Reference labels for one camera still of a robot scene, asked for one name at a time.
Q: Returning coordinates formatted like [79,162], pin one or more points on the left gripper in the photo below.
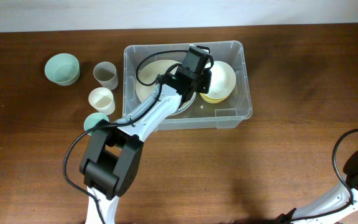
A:
[206,84]

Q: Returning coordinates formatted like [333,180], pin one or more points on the yellow bowl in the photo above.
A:
[212,100]

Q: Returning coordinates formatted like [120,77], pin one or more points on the white bowl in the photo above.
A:
[223,80]

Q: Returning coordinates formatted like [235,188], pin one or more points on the beige plate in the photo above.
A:
[149,74]

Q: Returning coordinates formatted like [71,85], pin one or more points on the grey cup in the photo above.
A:
[106,74]

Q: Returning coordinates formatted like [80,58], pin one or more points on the mint green bowl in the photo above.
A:
[62,69]

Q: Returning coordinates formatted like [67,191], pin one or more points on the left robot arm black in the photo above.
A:
[112,156]

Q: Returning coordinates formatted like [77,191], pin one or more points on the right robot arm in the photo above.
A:
[336,203]

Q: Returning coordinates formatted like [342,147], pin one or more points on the clear plastic storage container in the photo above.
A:
[200,114]

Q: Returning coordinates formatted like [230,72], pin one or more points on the cream cup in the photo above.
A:
[102,99]

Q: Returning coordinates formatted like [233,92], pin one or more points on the mint green cup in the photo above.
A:
[93,119]

